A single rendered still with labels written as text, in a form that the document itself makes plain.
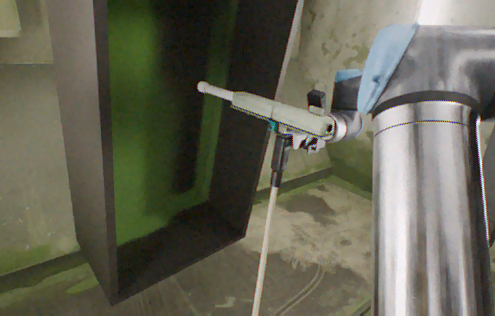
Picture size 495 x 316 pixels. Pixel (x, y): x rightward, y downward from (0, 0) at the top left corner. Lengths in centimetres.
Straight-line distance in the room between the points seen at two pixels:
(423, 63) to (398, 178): 13
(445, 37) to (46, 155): 195
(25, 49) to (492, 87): 216
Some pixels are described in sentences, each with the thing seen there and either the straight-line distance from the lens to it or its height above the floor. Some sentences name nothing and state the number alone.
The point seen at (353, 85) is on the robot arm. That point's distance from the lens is 99.
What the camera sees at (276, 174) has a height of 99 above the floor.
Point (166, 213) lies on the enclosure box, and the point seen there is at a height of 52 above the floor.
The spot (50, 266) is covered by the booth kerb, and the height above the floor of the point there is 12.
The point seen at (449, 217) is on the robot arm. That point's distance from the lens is 36.
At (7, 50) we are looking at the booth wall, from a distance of 226.
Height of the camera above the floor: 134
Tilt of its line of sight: 22 degrees down
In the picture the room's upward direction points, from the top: 3 degrees clockwise
